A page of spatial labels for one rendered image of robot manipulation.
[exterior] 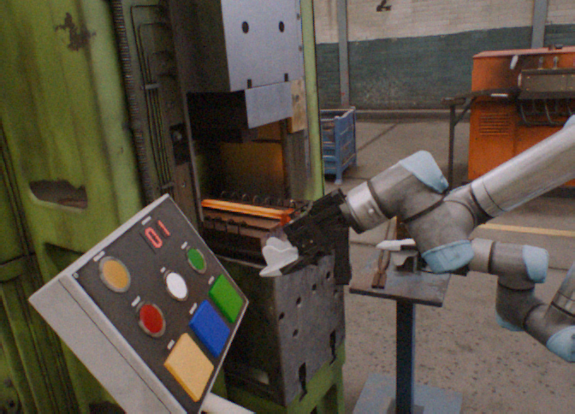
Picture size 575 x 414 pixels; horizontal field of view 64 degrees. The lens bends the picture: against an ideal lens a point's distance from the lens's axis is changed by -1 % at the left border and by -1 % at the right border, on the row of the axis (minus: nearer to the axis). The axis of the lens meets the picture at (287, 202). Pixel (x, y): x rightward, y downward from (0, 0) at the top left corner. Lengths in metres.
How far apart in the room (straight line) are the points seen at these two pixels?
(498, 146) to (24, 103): 4.04
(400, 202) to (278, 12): 0.69
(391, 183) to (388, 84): 8.25
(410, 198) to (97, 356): 0.51
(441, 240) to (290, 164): 0.89
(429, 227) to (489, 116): 3.92
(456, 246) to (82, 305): 0.55
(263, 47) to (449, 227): 0.67
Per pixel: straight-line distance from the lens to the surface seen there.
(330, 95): 9.38
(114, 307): 0.69
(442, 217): 0.76
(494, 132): 4.67
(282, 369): 1.37
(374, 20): 9.03
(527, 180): 0.83
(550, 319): 1.05
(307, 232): 0.79
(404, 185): 0.75
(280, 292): 1.25
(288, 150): 1.55
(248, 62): 1.16
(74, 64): 1.08
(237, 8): 1.14
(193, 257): 0.88
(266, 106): 1.21
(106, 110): 1.05
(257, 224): 1.30
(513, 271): 1.09
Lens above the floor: 1.46
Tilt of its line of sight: 19 degrees down
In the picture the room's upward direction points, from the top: 5 degrees counter-clockwise
